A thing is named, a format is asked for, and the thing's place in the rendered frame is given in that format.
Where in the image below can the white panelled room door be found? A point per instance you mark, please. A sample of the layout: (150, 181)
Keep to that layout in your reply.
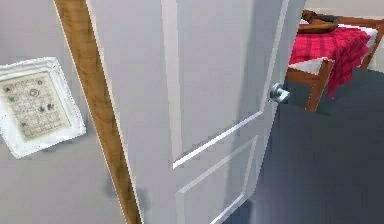
(206, 100)

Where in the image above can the white framed wall picture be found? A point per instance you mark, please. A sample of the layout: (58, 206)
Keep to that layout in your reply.
(35, 105)

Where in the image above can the brown and black pillow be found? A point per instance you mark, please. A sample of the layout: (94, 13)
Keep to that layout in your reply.
(318, 23)

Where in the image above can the brown wooden door frame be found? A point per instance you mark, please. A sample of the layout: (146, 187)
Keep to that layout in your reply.
(96, 96)

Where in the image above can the red checked blanket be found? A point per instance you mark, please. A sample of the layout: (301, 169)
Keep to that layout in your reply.
(330, 46)

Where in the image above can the silver round door knob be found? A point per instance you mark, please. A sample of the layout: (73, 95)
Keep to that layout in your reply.
(278, 93)

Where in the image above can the wooden bed with white mattress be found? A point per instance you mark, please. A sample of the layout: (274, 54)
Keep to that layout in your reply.
(316, 75)

